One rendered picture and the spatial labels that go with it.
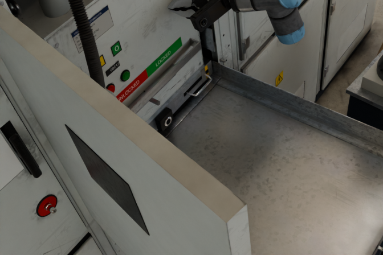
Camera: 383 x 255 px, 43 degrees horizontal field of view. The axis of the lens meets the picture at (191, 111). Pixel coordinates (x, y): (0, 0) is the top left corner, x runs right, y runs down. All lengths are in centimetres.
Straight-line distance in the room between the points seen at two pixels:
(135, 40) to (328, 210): 68
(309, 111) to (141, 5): 61
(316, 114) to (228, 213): 104
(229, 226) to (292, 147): 98
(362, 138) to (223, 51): 52
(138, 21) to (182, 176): 80
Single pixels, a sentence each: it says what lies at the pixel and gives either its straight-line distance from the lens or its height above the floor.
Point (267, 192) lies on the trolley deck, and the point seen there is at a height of 85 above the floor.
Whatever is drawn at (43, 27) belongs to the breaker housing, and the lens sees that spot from 112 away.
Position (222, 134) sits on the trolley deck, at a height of 85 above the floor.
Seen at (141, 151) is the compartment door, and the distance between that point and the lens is 56.
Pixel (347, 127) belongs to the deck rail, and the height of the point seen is 87.
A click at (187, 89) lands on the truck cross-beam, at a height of 91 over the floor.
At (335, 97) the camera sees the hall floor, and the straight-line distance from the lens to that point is 277.
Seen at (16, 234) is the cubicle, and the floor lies 105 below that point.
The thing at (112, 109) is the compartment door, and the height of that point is 158.
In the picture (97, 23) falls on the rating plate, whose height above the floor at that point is 134.
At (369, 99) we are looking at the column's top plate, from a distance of 174.
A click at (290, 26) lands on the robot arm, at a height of 122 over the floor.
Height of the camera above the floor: 201
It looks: 48 degrees down
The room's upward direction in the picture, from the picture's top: 11 degrees counter-clockwise
